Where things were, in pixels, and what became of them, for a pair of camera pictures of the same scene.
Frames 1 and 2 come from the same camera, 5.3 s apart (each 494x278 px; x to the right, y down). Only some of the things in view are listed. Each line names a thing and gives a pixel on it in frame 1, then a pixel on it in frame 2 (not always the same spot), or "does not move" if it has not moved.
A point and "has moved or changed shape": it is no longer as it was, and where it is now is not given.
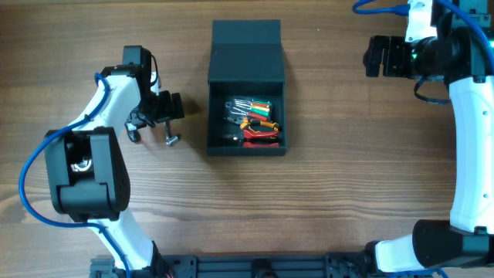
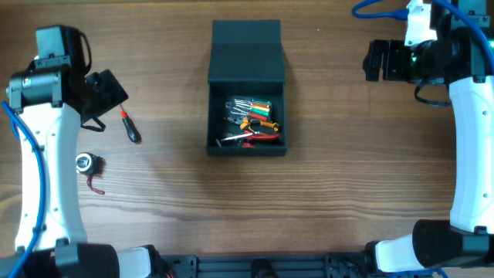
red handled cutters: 251,138 has moved or changed shape
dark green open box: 247,61 does not move
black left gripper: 170,105 -> 106,93
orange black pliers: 257,125 does not move
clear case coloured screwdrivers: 237,110 does not move
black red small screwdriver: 133,133 does not move
